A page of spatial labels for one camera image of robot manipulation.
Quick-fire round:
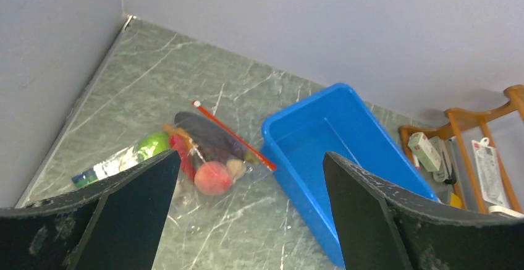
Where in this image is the green fake pepper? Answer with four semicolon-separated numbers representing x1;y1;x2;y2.
137;131;171;160

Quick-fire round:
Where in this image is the white green small box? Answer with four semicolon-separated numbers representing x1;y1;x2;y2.
408;132;441;172

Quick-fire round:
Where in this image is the purple fake eggplant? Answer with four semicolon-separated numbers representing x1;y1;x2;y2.
174;111;247;159

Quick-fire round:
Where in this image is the clear zip bag red seal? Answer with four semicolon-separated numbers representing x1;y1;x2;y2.
72;108;275;221

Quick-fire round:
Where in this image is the clear blister pack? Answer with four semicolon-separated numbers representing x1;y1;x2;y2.
471;137;510;208

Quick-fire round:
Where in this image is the red fake chili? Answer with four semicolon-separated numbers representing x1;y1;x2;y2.
171;135;196;182

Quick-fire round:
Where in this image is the orange wooden rack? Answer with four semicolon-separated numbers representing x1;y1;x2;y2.
399;85;523;217

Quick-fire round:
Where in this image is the marker pen pack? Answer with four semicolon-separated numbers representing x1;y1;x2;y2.
71;146;142;188

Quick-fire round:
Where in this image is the blue plastic bin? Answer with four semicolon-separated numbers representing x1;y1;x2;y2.
261;83;437;267

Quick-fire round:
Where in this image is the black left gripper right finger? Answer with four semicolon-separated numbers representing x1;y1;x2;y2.
323;152;523;269

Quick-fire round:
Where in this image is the pink fake peach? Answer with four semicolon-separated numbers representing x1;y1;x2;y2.
194;161;233;196

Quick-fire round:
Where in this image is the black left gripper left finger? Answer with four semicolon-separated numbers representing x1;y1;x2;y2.
1;151;181;269

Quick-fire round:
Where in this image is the orange fake carrot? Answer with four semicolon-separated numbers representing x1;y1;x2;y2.
163;124;197;150

